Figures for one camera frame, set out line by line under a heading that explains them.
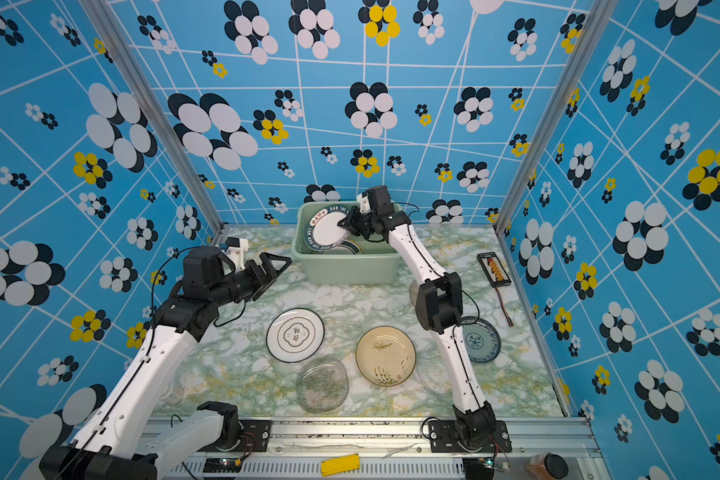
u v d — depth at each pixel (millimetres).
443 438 723
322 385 824
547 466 620
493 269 1048
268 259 649
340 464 694
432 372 840
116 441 381
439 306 623
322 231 954
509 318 937
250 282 632
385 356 862
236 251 669
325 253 1083
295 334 911
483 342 889
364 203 906
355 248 1092
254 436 730
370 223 840
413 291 999
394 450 722
